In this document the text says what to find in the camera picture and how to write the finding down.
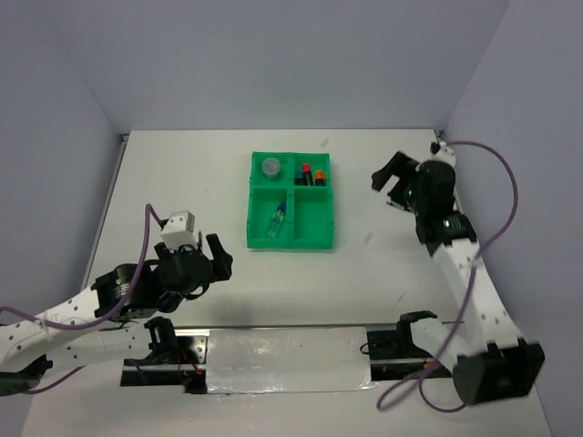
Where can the table edge rail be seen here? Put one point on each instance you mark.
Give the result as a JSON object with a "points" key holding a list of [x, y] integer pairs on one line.
{"points": [[123, 145], [439, 139]]}

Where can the blue pen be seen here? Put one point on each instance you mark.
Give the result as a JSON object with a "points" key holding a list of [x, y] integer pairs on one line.
{"points": [[395, 205]]}

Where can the silver tape panel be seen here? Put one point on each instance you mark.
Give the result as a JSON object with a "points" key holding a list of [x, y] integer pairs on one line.
{"points": [[287, 361]]}

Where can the table left edge rail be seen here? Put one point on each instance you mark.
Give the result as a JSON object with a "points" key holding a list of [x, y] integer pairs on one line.
{"points": [[123, 145]]}

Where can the blue-capped black highlighter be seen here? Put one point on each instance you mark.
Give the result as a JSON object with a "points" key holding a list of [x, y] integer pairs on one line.
{"points": [[299, 179]]}

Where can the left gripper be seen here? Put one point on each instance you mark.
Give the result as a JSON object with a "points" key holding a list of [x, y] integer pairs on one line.
{"points": [[223, 259]]}

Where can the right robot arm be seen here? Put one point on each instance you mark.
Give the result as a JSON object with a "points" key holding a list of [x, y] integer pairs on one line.
{"points": [[484, 350]]}

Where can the clear round container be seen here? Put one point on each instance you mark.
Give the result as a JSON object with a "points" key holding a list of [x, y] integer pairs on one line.
{"points": [[271, 168]]}

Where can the green four-compartment tray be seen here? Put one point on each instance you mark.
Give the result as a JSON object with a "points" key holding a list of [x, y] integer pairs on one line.
{"points": [[309, 221]]}

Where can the orange-capped black highlighter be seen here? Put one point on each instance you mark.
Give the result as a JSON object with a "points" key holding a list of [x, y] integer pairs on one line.
{"points": [[319, 178]]}

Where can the clear spray bottle blue cap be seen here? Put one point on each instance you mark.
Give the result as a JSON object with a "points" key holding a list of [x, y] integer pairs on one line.
{"points": [[276, 221]]}

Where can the table right edge rail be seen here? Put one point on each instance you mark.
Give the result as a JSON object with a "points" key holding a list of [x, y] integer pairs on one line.
{"points": [[439, 139]]}

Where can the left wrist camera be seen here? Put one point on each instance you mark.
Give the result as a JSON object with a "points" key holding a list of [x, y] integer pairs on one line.
{"points": [[179, 231]]}

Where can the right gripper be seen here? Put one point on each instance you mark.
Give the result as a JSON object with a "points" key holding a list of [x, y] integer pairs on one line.
{"points": [[394, 167]]}

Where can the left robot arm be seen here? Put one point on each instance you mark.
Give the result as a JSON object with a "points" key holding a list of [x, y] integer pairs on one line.
{"points": [[122, 315]]}

